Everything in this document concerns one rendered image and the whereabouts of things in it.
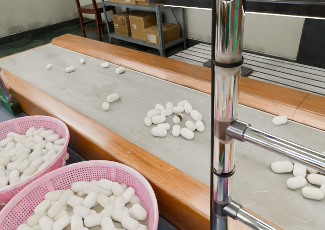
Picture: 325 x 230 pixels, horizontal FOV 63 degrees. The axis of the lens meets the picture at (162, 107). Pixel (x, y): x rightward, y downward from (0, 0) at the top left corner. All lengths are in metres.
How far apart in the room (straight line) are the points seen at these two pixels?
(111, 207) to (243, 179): 0.24
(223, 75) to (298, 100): 0.51
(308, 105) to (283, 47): 2.09
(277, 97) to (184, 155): 0.30
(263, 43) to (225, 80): 2.63
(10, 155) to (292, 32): 2.45
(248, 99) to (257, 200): 0.32
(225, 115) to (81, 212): 0.34
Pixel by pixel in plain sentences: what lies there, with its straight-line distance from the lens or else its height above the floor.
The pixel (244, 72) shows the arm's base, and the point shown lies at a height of 0.68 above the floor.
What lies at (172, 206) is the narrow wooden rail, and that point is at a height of 0.73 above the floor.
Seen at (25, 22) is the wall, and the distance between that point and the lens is 5.15.
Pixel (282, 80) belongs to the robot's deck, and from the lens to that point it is 1.05.
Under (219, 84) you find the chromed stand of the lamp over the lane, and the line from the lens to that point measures 0.24.
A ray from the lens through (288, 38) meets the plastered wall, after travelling 2.75.
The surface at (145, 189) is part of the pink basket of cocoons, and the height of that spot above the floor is 0.76.
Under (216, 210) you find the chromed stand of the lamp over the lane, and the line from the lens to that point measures 0.36.
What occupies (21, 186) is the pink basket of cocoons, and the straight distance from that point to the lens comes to 0.59.
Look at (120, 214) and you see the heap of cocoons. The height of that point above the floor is 0.74.
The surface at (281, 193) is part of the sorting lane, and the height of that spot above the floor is 0.74.
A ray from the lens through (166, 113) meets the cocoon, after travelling 0.68.
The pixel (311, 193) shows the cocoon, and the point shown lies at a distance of 0.51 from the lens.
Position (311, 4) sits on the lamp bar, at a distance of 0.33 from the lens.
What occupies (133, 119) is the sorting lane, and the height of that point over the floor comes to 0.74.
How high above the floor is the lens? 1.12
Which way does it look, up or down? 31 degrees down
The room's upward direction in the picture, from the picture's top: 6 degrees counter-clockwise
